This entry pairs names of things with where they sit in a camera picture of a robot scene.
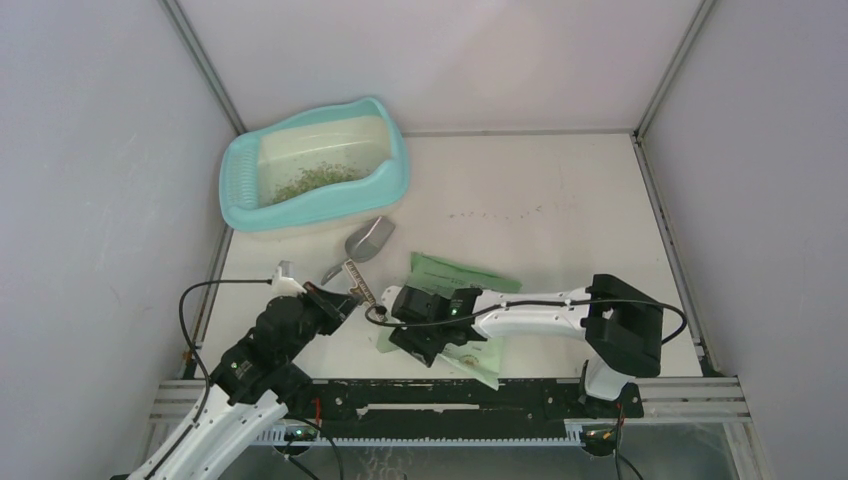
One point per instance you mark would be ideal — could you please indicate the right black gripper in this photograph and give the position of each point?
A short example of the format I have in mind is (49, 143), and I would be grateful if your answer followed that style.
(406, 339)

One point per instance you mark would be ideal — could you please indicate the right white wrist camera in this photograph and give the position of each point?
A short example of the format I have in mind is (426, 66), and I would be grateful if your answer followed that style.
(389, 296)

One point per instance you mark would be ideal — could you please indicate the green cat litter bag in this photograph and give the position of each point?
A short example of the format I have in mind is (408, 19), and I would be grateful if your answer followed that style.
(480, 359)

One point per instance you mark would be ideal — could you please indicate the torn brown bag strip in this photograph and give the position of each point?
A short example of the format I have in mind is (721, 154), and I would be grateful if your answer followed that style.
(360, 287)

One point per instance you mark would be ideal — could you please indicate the white slotted cable duct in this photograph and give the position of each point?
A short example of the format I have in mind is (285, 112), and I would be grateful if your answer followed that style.
(302, 435)

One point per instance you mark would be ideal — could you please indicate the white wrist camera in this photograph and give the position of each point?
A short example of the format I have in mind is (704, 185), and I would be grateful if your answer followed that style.
(283, 282)
(389, 296)

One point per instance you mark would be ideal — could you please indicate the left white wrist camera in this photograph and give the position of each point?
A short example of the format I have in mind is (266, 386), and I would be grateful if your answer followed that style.
(283, 282)

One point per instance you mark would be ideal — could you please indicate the black mounting base bar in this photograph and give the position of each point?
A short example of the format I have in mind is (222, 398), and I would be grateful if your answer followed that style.
(459, 407)

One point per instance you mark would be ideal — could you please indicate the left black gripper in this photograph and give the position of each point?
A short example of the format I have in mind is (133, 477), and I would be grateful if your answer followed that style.
(337, 305)

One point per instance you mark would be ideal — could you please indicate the teal plastic litter box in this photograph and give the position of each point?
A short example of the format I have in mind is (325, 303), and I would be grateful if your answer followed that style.
(360, 134)

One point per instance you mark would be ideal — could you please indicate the green litter pellets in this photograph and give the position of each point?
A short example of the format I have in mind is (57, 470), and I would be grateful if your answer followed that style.
(308, 179)

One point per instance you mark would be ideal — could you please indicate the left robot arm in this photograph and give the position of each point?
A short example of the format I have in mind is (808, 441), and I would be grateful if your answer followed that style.
(256, 383)

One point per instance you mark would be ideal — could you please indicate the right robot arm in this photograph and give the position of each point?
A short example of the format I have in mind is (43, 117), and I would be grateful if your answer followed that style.
(622, 325)

